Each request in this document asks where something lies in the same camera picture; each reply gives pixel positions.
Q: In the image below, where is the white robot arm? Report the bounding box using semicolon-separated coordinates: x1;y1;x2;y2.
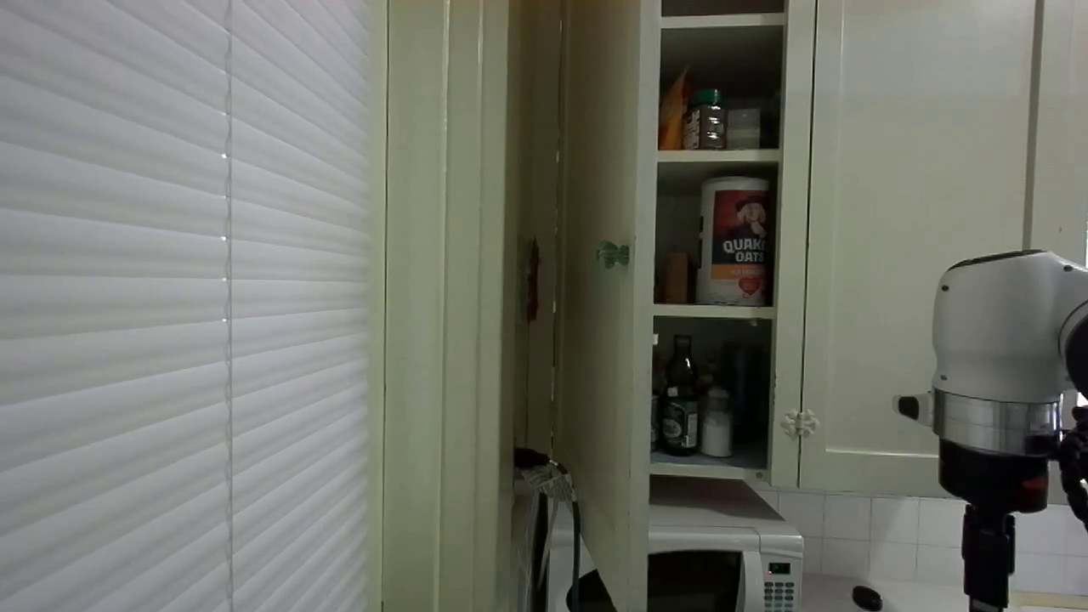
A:
899;250;1088;612

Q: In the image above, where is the open cream cabinet door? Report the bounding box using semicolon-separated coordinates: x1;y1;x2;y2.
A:
557;0;655;612

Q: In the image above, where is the closed cream cabinet door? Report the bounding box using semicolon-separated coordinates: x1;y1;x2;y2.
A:
799;0;1038;493

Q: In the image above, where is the dark glass bottle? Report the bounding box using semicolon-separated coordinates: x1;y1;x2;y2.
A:
660;332;699;456

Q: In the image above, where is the white salt shaker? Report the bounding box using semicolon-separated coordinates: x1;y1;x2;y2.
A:
699;387;732;459

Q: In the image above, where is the Quaker oats canister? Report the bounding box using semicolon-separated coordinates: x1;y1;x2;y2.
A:
698;176;767;305

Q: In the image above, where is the orange snack bag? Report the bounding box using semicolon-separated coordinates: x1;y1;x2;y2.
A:
660;67;686;149

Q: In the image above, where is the clear spice jar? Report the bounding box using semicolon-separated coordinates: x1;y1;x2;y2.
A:
694;90;727;149

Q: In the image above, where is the white microwave oven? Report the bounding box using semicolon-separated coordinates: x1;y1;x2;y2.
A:
544;478;805;612

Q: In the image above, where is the white window blind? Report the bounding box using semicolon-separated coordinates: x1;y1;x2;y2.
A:
0;0;384;612

